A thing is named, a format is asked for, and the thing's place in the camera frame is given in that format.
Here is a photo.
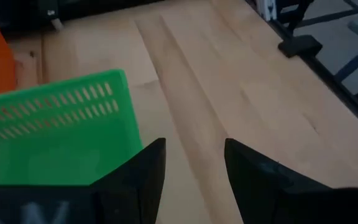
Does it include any silver aluminium profile post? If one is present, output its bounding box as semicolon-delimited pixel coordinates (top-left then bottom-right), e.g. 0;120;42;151
255;0;278;22

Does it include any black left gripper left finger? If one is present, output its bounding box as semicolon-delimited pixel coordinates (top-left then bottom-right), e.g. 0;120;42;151
0;138;167;224

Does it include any black frame corner bracket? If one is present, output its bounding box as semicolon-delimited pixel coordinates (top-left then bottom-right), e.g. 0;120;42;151
277;0;323;59

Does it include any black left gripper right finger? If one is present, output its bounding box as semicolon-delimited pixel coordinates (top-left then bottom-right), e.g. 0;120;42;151
224;138;358;224

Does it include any green plastic slotted basket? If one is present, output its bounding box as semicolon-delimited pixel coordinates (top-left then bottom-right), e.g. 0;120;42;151
0;68;144;187

